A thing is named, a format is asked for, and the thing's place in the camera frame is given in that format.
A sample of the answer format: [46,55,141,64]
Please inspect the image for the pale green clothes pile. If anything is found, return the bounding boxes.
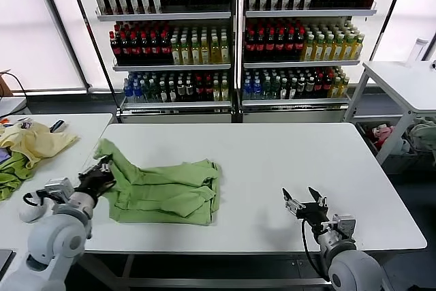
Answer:
[407,117,436,154]

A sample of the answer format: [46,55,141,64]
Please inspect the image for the white side table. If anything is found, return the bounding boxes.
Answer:
[343,61,436,166]

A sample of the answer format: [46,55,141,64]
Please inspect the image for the metal drinks shelf unit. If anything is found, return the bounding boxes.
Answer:
[64,0,241,125]
[238,0,413,124]

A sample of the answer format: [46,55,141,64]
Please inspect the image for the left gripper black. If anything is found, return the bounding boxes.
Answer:
[76,159,116,200]

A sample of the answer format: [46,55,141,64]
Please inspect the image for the dark blue white tool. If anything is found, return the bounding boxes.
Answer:
[50,119,67,134]

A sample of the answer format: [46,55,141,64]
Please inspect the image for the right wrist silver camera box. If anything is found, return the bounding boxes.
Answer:
[332,214,357,239]

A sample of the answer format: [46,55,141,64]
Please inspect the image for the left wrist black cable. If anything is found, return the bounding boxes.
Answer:
[22,191,47,207]

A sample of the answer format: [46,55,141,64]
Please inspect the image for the metal work table frame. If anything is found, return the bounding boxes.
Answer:
[67,251,426,291]

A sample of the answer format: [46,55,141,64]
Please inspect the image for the pale yellow garment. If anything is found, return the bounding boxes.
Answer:
[0,122,81,169]

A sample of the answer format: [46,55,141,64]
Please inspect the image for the white computer mouse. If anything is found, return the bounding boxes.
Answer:
[18,198,52,224]

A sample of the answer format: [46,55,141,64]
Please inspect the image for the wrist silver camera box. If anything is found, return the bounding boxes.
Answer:
[332,214,357,239]
[44,177,74,203]

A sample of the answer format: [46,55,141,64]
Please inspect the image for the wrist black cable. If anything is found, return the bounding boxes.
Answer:
[22,191,47,207]
[301,219,331,281]

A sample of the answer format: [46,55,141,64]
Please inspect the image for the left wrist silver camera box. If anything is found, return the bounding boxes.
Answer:
[44,177,74,203]

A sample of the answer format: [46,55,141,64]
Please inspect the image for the grey storage crate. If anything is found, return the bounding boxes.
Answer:
[356,121,436,175]

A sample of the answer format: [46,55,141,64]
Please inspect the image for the dark flat tablet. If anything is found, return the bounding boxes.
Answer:
[0,249,14,273]

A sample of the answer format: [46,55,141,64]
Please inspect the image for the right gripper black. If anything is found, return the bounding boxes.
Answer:
[281,186,330,234]

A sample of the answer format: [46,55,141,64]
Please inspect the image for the light green polo shirt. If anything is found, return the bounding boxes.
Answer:
[93,138,222,227]

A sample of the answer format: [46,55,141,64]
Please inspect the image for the crumpled green garment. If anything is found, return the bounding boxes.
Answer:
[0,153,37,202]

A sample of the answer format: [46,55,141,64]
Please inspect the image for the pink and red clothes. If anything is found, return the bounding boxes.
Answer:
[364,125,396,151]

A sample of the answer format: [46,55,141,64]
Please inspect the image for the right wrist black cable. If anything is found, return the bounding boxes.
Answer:
[301,219,331,281]

